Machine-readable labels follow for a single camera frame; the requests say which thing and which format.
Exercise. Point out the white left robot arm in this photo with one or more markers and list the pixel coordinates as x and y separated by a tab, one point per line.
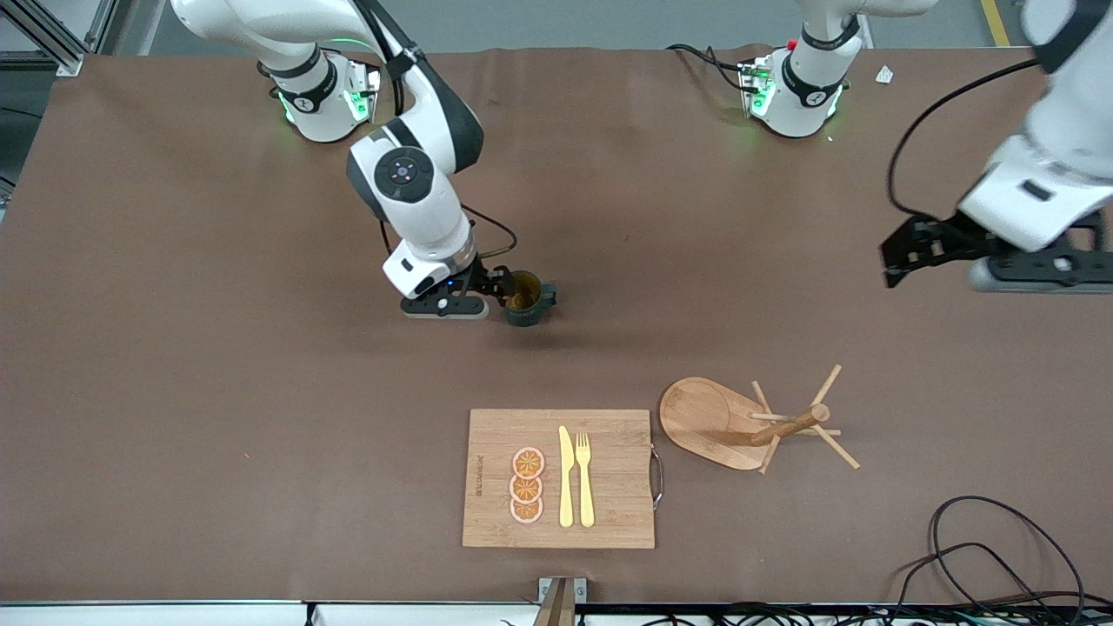
804	87

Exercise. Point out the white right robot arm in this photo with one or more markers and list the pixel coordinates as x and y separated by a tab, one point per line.
409	174

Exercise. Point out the orange slice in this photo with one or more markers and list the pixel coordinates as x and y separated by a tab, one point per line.
528	462

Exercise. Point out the small white paper scrap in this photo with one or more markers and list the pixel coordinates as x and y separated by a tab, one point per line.
884	75

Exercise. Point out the yellow plastic knife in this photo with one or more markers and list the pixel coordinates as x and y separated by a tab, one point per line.
566	487

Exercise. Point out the yellow plastic fork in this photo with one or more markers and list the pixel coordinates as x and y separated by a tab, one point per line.
585	496

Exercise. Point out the bamboo cutting board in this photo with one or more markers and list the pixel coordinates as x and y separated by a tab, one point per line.
609	513

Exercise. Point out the wooden mug tree stand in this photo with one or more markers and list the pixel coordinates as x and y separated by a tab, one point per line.
704	422

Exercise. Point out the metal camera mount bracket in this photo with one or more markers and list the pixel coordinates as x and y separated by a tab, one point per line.
561	604

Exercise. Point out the aluminium frame profile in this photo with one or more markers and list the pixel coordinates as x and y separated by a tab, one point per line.
65	61

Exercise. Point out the white table edge rail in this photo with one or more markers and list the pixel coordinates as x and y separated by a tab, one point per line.
174	616

